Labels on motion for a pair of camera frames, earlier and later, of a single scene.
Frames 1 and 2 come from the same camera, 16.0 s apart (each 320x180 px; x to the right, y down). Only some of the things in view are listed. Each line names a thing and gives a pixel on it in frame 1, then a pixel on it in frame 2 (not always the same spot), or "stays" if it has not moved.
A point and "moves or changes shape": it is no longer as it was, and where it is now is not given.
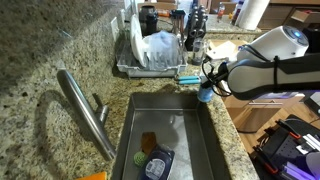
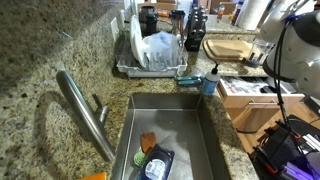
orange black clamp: [264, 161] stays
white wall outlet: [115, 28] stays
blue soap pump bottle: [205, 94] moves or changes shape
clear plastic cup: [198, 51] moves or changes shape
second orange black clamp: [285, 126] stays
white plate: [137, 41] stays
